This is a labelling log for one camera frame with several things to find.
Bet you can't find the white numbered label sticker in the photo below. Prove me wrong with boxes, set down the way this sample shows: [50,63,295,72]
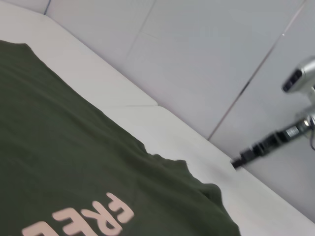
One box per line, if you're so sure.
[285,126,300,137]

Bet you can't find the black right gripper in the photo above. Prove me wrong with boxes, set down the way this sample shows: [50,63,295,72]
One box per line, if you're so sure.
[230,119,309,170]

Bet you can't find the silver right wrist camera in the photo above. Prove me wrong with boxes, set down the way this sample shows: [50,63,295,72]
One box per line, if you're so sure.
[281,57,315,95]

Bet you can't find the dark green FREE t-shirt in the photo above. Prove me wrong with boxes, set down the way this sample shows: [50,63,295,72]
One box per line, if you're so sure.
[0,40,241,236]

